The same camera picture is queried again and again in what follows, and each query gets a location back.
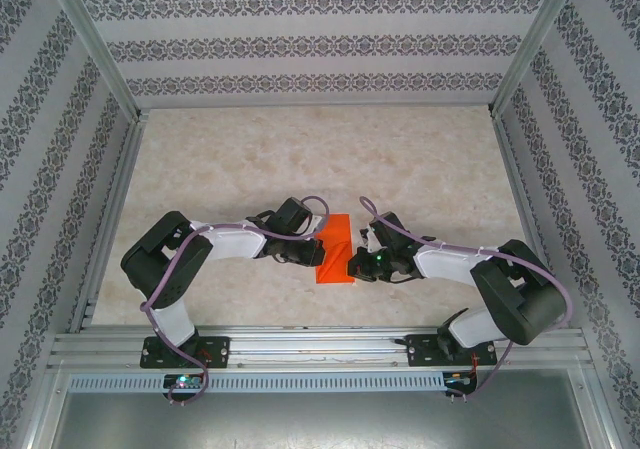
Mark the slotted grey cable duct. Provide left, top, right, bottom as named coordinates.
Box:
left=67, top=372, right=449, bottom=394

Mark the aluminium frame post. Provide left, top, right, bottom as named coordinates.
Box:
left=487, top=0, right=599, bottom=118
left=39, top=0, right=151, bottom=123

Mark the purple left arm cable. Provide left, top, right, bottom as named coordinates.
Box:
left=139, top=195, right=331, bottom=408

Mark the aluminium frame leg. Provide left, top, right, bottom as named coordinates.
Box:
left=569, top=363, right=624, bottom=449
left=27, top=363, right=71, bottom=449

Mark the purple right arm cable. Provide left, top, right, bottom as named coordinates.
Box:
left=358, top=196, right=574, bottom=403

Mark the aluminium side rail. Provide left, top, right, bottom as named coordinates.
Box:
left=67, top=111, right=151, bottom=333

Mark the orange paper sheet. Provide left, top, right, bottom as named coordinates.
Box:
left=314, top=212, right=359, bottom=286

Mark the long aluminium mounting rail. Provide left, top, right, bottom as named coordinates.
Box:
left=47, top=326, right=591, bottom=370

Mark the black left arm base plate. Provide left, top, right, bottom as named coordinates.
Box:
left=139, top=336, right=232, bottom=370

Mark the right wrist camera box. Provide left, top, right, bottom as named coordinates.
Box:
left=358, top=221, right=381, bottom=250

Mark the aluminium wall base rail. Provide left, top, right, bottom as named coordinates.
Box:
left=134, top=99, right=496, bottom=113

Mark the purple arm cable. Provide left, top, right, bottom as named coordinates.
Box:
left=139, top=195, right=331, bottom=408
left=358, top=196, right=574, bottom=403

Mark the grey metal sheet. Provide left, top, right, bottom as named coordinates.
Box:
left=49, top=391, right=589, bottom=449

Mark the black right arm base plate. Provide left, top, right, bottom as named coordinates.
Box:
left=407, top=333, right=497, bottom=369

